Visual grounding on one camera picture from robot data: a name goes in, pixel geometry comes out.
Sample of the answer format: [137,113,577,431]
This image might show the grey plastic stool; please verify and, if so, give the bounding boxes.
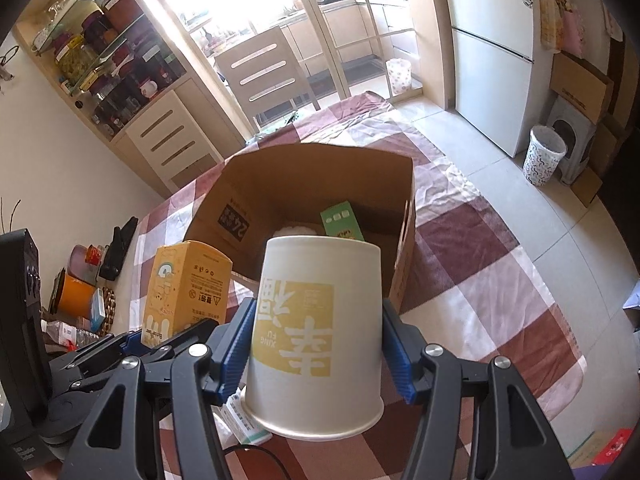
[545,97,598,186]

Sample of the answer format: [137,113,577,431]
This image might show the brown cardboard carton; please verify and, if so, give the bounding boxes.
[550,52,615,123]
[570,115,632,208]

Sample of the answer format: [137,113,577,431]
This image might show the large paper cup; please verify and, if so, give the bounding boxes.
[242,235,386,442]

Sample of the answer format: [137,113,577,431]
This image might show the wooden bead trivet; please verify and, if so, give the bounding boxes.
[97,285,117,336]

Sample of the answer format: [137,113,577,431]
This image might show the checkered tablecloth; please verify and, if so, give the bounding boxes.
[132,91,588,480]

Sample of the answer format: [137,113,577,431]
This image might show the blue tissue pack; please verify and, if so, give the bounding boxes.
[89,290,108,333]

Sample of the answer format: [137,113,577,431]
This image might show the white drawer cabinet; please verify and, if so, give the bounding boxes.
[125,91,223,196]

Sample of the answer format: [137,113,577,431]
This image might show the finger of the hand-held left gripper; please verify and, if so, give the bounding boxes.
[65,320,233,396]
[50,331,148,386]

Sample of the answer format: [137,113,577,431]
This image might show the plastic water bottle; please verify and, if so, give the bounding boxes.
[42,320,101,351]

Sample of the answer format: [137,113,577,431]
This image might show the dotted white waste bin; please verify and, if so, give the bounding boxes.
[386,58,412,96]

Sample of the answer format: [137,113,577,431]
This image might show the black cable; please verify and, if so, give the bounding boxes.
[220,442,296,480]

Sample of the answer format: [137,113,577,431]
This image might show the hanging pastel cloths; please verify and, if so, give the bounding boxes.
[540,0,586,58]

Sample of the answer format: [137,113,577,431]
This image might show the orange canister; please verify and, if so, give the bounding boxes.
[50,267,96,318]

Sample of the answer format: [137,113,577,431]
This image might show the white refrigerator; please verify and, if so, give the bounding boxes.
[437,0,538,158]

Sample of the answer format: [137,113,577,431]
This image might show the white medicine box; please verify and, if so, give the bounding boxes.
[220,392,273,446]

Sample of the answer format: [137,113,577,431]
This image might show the wooden chair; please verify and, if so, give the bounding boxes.
[215,26,321,128]

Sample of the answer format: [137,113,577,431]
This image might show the yellow carton box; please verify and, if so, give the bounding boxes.
[141,240,234,348]

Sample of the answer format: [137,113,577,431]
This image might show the patterned white waste bin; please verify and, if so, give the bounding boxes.
[523,126,567,188]

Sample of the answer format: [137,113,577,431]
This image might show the green pixel-print box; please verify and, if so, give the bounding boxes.
[320,201,366,242]

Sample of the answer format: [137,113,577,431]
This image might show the brown cardboard box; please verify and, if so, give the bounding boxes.
[182,142,417,316]

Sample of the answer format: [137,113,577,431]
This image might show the glass shelf cabinet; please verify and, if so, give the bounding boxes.
[12,0,201,141]

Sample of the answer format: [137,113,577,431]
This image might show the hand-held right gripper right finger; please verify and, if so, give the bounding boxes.
[382,299,576,480]

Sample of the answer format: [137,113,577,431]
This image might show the pink container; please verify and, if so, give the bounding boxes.
[67,245,101,286]

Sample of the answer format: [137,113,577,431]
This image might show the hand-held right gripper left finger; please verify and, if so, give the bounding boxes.
[60,297,258,480]

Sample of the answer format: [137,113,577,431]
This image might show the small white towel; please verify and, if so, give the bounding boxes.
[272,224,321,239]

